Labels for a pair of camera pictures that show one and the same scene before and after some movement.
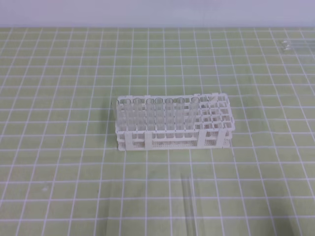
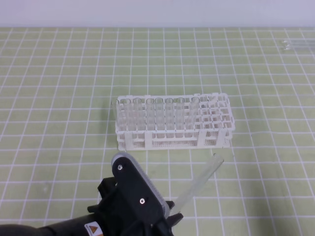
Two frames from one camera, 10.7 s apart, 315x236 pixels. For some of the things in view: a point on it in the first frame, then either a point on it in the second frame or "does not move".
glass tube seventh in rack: (180, 113) does not move
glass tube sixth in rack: (169, 104) does not move
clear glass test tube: (188, 205) -> (215, 162)
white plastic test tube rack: (174, 122) does not move
